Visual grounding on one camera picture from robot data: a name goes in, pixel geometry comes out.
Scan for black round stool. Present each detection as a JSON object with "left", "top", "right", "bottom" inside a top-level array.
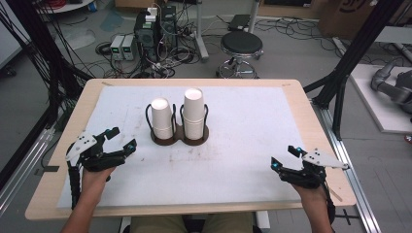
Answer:
[{"left": 216, "top": 30, "right": 264, "bottom": 80}]

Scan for person's khaki trousers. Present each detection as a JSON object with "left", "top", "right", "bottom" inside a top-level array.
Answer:
[{"left": 128, "top": 212, "right": 255, "bottom": 233}]

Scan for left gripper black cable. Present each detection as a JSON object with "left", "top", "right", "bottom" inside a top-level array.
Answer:
[{"left": 66, "top": 159, "right": 83, "bottom": 210}]

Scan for white table mat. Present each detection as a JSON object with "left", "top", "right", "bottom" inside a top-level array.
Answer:
[{"left": 56, "top": 84, "right": 309, "bottom": 209}]

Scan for grey bench power supply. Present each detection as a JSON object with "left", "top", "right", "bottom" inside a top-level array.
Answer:
[
  {"left": 121, "top": 34, "right": 136, "bottom": 61},
  {"left": 109, "top": 34, "right": 124, "bottom": 61}
]

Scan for black metal frame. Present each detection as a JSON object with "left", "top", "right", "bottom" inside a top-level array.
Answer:
[{"left": 303, "top": 0, "right": 407, "bottom": 141}]

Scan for white platform board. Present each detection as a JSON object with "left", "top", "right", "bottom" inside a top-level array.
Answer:
[{"left": 349, "top": 63, "right": 412, "bottom": 135}]

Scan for person's right hand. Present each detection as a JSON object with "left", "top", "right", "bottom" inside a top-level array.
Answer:
[{"left": 291, "top": 183, "right": 328, "bottom": 207}]

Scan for black flat box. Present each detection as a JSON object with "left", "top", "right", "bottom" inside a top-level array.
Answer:
[{"left": 227, "top": 14, "right": 253, "bottom": 32}]

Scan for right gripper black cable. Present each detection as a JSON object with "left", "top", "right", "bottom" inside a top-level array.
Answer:
[{"left": 320, "top": 182, "right": 337, "bottom": 225}]

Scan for person's left hand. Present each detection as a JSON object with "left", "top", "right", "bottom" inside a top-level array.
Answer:
[{"left": 80, "top": 165, "right": 117, "bottom": 199}]

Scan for slim black computer tower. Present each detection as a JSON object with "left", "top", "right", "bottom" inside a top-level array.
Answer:
[{"left": 160, "top": 4, "right": 179, "bottom": 50}]

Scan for black frame with cables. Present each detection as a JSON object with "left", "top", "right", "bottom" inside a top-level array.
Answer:
[{"left": 0, "top": 0, "right": 95, "bottom": 192}]

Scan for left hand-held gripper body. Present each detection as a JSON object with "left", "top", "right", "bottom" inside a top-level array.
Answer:
[{"left": 65, "top": 130, "right": 128, "bottom": 173}]

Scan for aluminium rail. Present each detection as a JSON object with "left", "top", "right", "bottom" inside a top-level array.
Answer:
[
  {"left": 311, "top": 99, "right": 383, "bottom": 233},
  {"left": 0, "top": 126, "right": 56, "bottom": 217}
]

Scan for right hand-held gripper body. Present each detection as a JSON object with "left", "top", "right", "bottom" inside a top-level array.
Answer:
[{"left": 279, "top": 148, "right": 350, "bottom": 189}]

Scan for short white paper cup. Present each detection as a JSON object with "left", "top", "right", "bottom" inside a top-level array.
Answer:
[{"left": 150, "top": 97, "right": 175, "bottom": 141}]

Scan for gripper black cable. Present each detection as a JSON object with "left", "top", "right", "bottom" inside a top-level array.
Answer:
[
  {"left": 66, "top": 159, "right": 83, "bottom": 210},
  {"left": 320, "top": 182, "right": 337, "bottom": 225}
]

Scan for cardboard box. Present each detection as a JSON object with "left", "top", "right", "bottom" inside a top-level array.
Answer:
[{"left": 318, "top": 0, "right": 412, "bottom": 41}]

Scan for tall white paper cup stack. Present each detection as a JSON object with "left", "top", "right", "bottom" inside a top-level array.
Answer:
[{"left": 183, "top": 87, "right": 207, "bottom": 141}]

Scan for dark brown wire cup holder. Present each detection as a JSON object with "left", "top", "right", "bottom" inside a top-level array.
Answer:
[{"left": 144, "top": 102, "right": 211, "bottom": 147}]

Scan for white metal stand leg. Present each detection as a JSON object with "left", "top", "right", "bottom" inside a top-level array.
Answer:
[{"left": 193, "top": 0, "right": 211, "bottom": 63}]

